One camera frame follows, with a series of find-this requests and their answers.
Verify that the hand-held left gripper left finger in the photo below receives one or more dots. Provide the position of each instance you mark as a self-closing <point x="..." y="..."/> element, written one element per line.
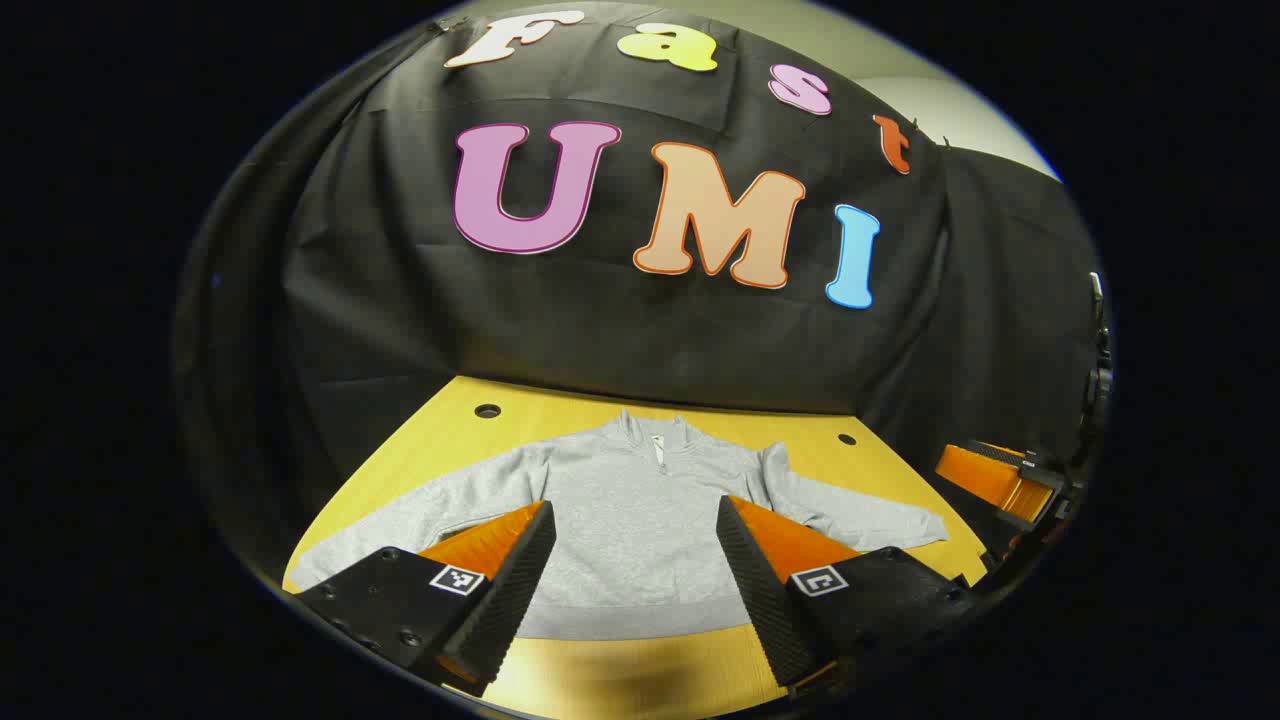
<point x="505" y="600"/>

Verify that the grey sweatshirt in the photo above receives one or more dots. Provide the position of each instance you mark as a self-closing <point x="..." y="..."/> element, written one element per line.
<point x="630" y="520"/>

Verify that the black backdrop cloth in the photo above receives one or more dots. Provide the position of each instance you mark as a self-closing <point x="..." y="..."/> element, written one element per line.
<point x="620" y="320"/>

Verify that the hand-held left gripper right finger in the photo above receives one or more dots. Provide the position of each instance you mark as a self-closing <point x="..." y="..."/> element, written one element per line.
<point x="770" y="600"/>

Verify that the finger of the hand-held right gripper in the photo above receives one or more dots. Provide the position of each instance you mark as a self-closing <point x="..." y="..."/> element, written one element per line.
<point x="995" y="480"/>

